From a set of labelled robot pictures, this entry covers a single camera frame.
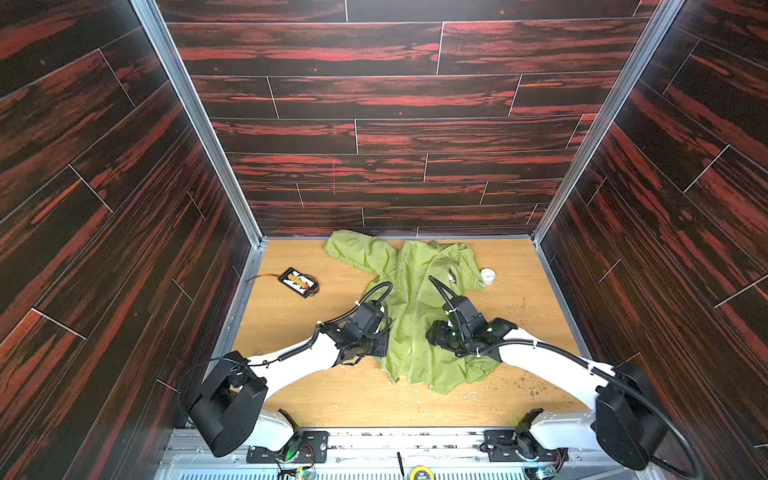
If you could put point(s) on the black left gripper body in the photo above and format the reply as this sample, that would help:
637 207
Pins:
372 343

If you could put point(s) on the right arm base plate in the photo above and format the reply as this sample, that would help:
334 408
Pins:
507 446

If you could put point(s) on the black battery pack with wires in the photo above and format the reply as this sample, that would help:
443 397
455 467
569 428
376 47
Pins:
302 284

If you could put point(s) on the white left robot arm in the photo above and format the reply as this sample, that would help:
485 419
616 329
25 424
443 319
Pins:
227 407

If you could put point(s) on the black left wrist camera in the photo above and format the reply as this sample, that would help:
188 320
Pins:
365 321

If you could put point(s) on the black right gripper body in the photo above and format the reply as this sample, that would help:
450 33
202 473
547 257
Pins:
442 339

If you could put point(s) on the green Snoopy zip jacket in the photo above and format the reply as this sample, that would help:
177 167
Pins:
414 304

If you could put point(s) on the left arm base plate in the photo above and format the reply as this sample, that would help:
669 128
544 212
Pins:
304 447

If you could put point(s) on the yellow tape measure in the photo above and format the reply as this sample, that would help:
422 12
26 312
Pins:
421 473

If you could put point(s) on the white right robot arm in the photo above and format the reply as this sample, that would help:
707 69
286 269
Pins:
613 422

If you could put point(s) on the white sticker tape roll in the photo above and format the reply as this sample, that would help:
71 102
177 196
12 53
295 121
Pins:
488 276

